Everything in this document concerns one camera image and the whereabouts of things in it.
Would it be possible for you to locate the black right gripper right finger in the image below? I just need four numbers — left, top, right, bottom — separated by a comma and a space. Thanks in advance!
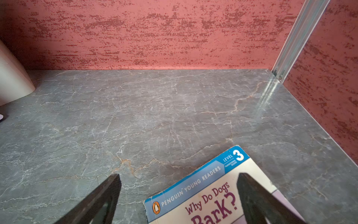
236, 173, 305, 224

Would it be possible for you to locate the right aluminium corner post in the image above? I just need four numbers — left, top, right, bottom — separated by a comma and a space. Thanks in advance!
271, 0, 330, 83

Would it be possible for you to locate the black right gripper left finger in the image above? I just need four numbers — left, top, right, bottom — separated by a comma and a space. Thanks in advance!
56, 174, 122, 224

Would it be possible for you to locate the white three-drawer storage box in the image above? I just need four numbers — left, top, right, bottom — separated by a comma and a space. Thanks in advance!
0, 42, 35, 105

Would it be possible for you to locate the Why Do Dogs Bark book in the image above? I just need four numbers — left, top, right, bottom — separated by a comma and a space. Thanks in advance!
144, 146, 301, 224

